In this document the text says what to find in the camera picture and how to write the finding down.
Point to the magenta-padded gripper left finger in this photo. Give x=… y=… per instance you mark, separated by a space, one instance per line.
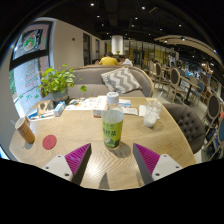
x=75 y=160

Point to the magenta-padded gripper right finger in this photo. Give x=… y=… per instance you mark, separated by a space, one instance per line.
x=148 y=160

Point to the green-labelled clear drink bottle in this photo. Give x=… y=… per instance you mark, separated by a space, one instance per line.
x=112 y=128

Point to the flat round red coaster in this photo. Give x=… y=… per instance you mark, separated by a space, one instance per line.
x=49 y=142

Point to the clear plastic cup with straw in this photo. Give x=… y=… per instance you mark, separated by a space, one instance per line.
x=151 y=116

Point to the dark grey tufted chair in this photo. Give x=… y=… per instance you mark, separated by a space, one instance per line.
x=186 y=125

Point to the small blue and white box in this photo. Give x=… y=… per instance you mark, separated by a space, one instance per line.
x=60 y=108

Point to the printed white leaflet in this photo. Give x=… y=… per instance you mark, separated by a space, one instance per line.
x=81 y=104

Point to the brown paper cup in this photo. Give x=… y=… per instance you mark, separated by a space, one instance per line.
x=26 y=130

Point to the long white box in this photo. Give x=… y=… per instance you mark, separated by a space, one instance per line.
x=98 y=107

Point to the small blue and white packet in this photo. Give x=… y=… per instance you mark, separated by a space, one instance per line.
x=125 y=102

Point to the blue and white flat box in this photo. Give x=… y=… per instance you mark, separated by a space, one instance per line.
x=32 y=114

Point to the green potted plant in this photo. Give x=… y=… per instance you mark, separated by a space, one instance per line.
x=56 y=80

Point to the grey chevron cushion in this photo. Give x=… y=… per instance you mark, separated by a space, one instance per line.
x=120 y=80

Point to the group of wooden chairs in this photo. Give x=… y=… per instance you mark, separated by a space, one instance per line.
x=175 y=78

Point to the dark-framed decorated window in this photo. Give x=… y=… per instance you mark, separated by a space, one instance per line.
x=30 y=76

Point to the person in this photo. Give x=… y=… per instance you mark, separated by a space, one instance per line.
x=108 y=61
x=126 y=62

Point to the white round pillar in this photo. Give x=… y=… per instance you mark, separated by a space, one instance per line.
x=117 y=45

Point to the group of ceiling lights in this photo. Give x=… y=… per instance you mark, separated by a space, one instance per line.
x=92 y=4

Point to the grey sofa with wooden frame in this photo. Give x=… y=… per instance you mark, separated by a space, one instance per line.
x=91 y=78

